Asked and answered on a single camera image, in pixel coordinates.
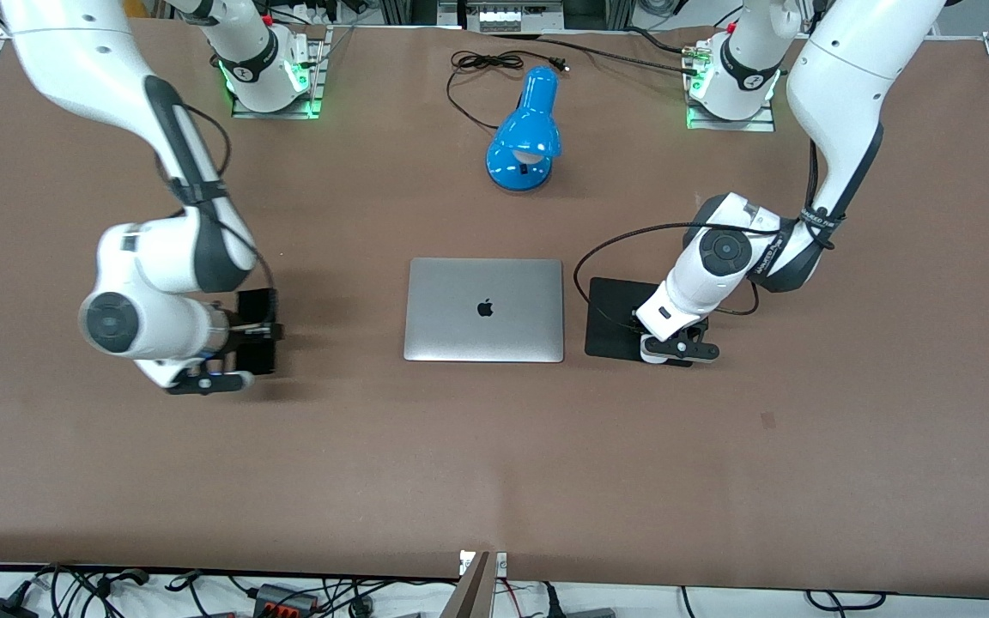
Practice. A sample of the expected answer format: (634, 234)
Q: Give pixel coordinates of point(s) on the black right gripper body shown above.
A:
(251, 331)

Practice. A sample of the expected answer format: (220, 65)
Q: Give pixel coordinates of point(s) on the black smartphone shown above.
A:
(256, 300)

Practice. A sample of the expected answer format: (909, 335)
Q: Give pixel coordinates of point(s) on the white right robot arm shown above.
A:
(74, 51)

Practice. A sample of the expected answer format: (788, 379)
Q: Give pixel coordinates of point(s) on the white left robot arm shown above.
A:
(846, 69)

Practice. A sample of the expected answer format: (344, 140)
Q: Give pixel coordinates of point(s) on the black mouse pad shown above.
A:
(610, 343)

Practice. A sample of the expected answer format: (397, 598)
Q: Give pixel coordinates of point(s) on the silver closed laptop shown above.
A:
(460, 326)

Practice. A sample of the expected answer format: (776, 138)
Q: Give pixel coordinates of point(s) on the brown table cover sheet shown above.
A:
(494, 472)

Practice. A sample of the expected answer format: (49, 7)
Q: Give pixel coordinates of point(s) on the grey connector with red levers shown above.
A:
(276, 594)

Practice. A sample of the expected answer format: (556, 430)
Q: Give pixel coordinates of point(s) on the blue desk lamp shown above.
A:
(529, 129)

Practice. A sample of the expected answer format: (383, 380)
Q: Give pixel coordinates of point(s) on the white power strip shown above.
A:
(503, 17)

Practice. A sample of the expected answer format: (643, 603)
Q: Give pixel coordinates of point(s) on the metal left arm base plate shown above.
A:
(756, 125)

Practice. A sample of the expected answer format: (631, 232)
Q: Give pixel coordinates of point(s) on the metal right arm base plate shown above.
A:
(280, 114)

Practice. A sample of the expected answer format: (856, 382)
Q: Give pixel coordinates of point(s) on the white metal bracket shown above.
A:
(501, 564)

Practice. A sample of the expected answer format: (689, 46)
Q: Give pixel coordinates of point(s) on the aluminium profile post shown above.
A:
(470, 596)

